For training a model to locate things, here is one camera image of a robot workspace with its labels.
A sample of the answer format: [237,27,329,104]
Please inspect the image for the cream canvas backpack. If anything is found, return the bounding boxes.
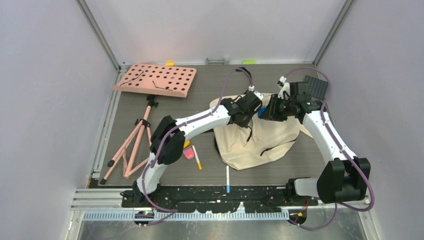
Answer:
[209,93,314,171]

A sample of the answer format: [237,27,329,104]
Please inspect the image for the yellow capped white marker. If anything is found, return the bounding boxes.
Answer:
[192,145,203,170]

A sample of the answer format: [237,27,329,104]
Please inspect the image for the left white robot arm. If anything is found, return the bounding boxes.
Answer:
[132,91,264,207]

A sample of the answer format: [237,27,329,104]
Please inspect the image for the green tape tag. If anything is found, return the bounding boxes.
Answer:
[242,60,256,65]

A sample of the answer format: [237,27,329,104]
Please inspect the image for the pink perforated stand board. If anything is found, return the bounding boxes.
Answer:
[112,63,197,98]

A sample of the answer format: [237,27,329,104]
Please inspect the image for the dark grey studded baseplate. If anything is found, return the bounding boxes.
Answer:
[303,75,329,101]

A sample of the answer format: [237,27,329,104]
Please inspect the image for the orange eraser block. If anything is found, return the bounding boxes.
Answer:
[183,140,190,148]

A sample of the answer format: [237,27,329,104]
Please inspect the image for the blue capped white marker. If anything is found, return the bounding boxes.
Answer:
[225,165,230,194]

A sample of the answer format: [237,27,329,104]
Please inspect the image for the pink tripod stand legs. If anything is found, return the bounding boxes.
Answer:
[98,94,158,186]

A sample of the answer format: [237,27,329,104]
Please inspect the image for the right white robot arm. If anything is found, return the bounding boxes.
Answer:
[259,76,371,205]

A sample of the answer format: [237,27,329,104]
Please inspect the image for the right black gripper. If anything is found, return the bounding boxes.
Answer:
[259,94,296,123]

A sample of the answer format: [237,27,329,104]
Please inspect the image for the blue eraser block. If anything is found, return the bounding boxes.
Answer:
[257,107,266,118]

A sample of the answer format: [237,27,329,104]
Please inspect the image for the pink eraser block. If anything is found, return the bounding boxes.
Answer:
[182,147,195,160]

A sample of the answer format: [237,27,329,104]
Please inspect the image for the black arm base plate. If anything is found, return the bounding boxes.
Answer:
[120,185,318,214]

